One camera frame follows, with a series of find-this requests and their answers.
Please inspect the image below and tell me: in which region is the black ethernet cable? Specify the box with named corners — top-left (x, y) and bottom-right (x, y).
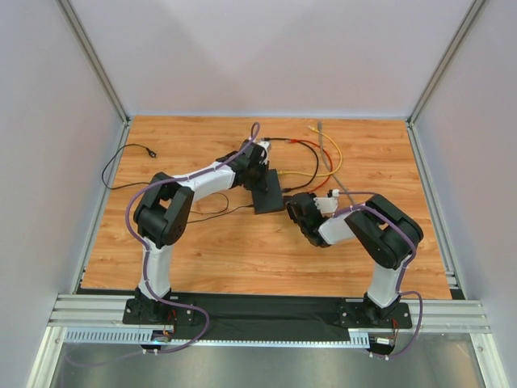
top-left (262, 137), bottom-right (321, 192)

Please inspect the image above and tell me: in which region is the black network switch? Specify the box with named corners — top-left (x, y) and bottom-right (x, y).
top-left (251, 169), bottom-right (285, 215)

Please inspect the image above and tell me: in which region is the yellow ethernet cable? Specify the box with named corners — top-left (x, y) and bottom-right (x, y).
top-left (280, 124), bottom-right (344, 177)

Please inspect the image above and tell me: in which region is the red ethernet cable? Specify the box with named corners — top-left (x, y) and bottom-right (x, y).
top-left (284, 138), bottom-right (334, 193)

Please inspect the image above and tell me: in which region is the grey ethernet cable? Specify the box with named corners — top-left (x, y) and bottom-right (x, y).
top-left (315, 120), bottom-right (360, 205)

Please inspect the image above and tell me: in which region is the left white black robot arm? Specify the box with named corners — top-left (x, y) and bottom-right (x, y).
top-left (125, 139), bottom-right (271, 303)

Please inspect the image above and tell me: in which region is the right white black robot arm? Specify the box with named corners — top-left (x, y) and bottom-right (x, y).
top-left (284, 189), bottom-right (424, 324)

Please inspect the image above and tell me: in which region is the black cloth strip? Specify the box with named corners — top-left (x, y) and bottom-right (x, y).
top-left (76, 287), bottom-right (465, 341)

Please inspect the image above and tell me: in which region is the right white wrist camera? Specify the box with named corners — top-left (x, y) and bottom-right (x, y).
top-left (314, 189), bottom-right (340, 214)

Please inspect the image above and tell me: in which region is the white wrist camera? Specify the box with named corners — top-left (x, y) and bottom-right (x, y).
top-left (314, 189), bottom-right (340, 214)
top-left (257, 140), bottom-right (271, 165)

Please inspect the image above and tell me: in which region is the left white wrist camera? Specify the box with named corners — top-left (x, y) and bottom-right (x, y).
top-left (257, 140), bottom-right (271, 165)

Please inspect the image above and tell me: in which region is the thin black power cable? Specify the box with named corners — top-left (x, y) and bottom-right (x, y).
top-left (101, 144), bottom-right (255, 224)

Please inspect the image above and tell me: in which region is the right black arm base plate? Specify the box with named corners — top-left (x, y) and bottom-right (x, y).
top-left (338, 298), bottom-right (413, 329)

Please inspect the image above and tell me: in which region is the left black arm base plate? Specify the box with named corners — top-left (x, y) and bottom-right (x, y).
top-left (122, 298), bottom-right (204, 326)

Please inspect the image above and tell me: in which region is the aluminium front frame rail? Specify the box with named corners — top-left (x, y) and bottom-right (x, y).
top-left (48, 294), bottom-right (491, 334)

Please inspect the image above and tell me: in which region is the slotted grey cable duct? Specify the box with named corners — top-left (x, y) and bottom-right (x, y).
top-left (64, 327), bottom-right (370, 348)

